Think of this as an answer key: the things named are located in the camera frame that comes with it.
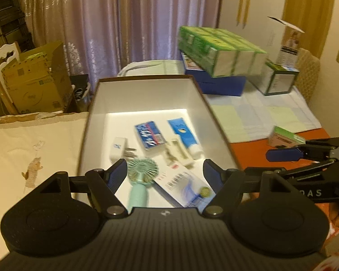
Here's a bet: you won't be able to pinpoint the small green medicine box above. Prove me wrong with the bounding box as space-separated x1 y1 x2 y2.
268 126 306 148

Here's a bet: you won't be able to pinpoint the white adapter marked 2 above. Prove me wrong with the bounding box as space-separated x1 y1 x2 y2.
109 137 137 163

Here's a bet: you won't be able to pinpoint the blue white lotion box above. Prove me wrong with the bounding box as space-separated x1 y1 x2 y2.
153 163 215 213

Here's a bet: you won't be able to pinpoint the mint handheld fan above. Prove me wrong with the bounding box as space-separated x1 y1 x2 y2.
127 158 159 213

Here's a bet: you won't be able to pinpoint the white hair claw clip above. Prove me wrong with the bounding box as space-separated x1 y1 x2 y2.
163 135 195 168

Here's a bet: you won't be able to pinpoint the clear floss pick box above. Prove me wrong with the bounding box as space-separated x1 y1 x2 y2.
134 121 166 151

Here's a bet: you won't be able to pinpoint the blue hand cream tube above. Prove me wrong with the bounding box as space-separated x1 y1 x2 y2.
168 118 202 160

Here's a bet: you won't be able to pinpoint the red Motul cardboard sheet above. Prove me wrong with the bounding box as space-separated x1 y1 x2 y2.
229 128 333 171

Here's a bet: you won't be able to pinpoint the dark green labelled box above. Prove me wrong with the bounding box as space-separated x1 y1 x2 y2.
247 60 299 96

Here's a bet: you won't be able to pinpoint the cream printed bed sheet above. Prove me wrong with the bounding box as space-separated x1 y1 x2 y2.
0 113 88 260

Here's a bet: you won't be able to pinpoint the brown open shoe box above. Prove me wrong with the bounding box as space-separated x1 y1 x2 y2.
76 74 242 212

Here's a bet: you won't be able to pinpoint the quilted beige chair cover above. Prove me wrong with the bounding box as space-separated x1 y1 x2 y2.
294 48 320 103

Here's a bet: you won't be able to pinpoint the blue flat box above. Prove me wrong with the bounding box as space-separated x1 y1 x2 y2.
180 51 246 97

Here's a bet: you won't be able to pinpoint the tall white product box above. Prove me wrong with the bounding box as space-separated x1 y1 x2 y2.
264 16 304 68

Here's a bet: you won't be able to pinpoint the black paper bag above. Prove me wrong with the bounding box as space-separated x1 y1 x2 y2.
70 74 92 112

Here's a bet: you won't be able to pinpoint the brown cardboard boxes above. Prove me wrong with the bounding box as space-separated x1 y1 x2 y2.
3 40 73 114

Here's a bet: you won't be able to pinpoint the green wrapped tissue pack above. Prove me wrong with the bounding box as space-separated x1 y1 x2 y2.
178 26 268 78

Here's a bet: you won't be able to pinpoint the white carved wooden board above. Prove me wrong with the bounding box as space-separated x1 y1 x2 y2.
0 42 21 115

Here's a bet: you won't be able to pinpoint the purple curtain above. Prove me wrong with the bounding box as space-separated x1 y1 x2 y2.
20 0 220 86

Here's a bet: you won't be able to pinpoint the black folding ladder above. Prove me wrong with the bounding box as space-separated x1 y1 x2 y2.
0 0 35 52

